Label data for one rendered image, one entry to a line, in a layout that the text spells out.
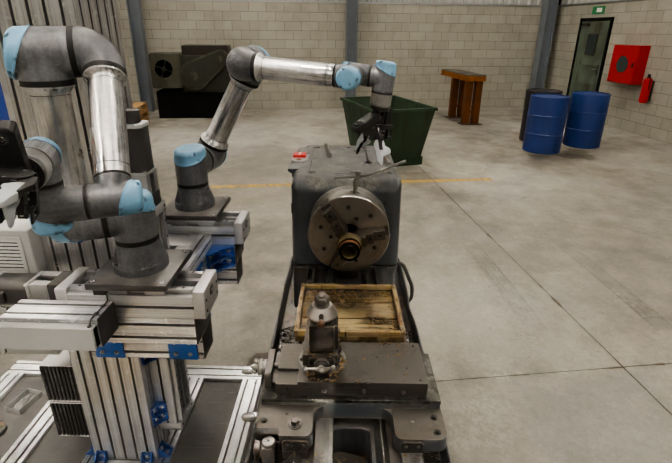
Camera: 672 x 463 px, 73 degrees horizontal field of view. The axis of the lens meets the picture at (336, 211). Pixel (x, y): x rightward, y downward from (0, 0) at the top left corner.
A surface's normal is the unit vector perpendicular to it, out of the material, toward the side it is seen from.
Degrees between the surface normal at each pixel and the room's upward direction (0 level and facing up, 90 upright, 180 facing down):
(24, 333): 90
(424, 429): 0
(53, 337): 90
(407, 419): 0
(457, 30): 90
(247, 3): 90
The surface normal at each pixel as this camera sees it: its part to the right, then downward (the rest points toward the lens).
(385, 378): 0.01, -0.93
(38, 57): 0.34, 0.35
